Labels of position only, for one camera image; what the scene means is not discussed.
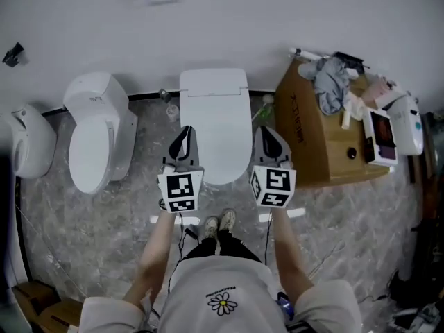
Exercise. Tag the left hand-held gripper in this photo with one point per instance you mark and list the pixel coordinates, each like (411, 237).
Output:
(180, 186)

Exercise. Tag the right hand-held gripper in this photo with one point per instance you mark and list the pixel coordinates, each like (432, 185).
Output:
(274, 184)

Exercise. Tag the white toilet lid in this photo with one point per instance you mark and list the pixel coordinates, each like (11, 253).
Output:
(216, 127)

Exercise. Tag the person's right forearm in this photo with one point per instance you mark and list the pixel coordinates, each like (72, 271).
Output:
(289, 255)

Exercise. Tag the person's left forearm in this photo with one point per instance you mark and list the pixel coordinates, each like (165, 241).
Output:
(156, 255)

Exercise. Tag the white toilet brush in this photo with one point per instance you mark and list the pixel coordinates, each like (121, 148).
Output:
(267, 100)

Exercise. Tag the white smart toilet body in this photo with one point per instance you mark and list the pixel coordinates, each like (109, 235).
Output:
(213, 80)

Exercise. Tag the white rounded toilet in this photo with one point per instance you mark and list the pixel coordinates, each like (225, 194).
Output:
(93, 134)

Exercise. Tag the white toilet seat appliance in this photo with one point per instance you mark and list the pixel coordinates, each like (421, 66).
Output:
(407, 127)

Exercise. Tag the clear round floor fitting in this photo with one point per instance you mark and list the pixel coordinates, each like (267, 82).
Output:
(172, 113)

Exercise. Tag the large brown cardboard box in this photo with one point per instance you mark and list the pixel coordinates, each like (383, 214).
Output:
(305, 130)

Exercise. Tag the black water valve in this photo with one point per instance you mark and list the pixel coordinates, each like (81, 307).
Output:
(165, 95)

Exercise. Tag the white tube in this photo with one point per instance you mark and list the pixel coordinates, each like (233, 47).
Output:
(345, 119)

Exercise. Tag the black round knob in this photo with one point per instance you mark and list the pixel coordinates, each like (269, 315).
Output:
(352, 153)

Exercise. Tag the person's left shoe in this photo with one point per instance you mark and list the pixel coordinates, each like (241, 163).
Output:
(211, 227)

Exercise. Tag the person's shoe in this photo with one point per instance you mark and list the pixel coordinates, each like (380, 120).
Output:
(211, 227)
(227, 220)

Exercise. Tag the person's right shoe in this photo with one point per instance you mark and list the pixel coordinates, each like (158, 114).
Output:
(227, 220)

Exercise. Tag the grey crumpled cloth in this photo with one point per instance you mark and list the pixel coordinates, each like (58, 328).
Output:
(331, 85)

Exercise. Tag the black phone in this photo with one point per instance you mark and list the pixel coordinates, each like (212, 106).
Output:
(369, 149)

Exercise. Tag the white handheld sprayer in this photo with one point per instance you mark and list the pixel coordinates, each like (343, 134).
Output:
(305, 53)

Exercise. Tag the person's black trousers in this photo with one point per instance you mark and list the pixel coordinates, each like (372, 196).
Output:
(229, 246)

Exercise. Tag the white printed product box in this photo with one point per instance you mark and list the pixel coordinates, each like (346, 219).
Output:
(381, 134)

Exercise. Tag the pink packet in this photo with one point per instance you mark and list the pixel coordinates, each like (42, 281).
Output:
(376, 90)

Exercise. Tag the person's white flower t-shirt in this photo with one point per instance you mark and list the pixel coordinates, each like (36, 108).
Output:
(222, 290)

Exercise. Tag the blue waist device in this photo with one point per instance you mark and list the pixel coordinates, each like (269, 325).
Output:
(286, 305)

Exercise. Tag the small brown cardboard box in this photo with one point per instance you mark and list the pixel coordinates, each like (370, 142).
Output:
(41, 304)

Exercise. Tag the black metal bracket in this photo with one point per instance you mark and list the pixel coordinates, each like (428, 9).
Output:
(350, 60)

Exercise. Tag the black wall hook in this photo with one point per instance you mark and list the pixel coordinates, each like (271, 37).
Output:
(14, 54)

